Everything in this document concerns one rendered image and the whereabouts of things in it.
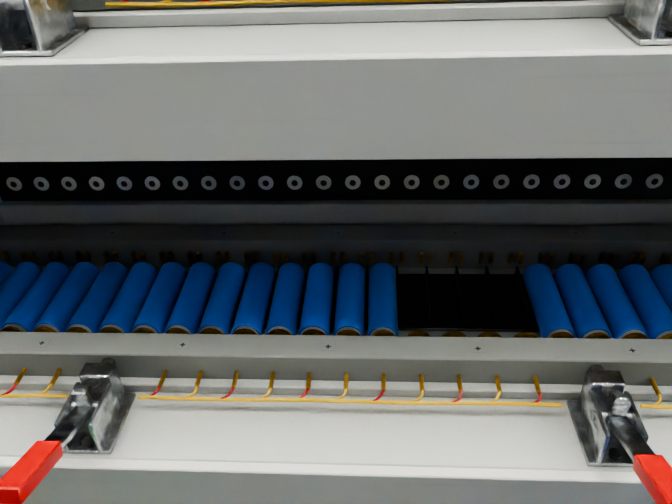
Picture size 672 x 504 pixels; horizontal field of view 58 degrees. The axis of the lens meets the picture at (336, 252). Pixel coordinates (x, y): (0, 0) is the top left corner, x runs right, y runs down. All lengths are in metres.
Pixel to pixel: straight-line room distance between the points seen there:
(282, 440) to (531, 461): 0.13
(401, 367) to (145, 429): 0.14
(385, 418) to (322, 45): 0.19
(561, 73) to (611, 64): 0.02
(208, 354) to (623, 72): 0.24
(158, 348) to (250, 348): 0.05
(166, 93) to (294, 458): 0.19
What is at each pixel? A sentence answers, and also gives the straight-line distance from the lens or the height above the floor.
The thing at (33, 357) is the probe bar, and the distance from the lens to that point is 0.39.
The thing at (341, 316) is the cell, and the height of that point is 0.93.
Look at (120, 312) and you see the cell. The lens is 0.40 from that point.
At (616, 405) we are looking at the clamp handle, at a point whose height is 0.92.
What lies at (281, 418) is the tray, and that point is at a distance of 0.34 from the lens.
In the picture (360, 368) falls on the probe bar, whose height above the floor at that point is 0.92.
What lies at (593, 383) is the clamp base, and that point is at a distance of 0.34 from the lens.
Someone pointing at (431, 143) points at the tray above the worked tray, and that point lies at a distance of 0.27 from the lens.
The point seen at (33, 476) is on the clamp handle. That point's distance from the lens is 0.30.
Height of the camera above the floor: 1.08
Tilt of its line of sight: 17 degrees down
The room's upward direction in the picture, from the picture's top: 1 degrees counter-clockwise
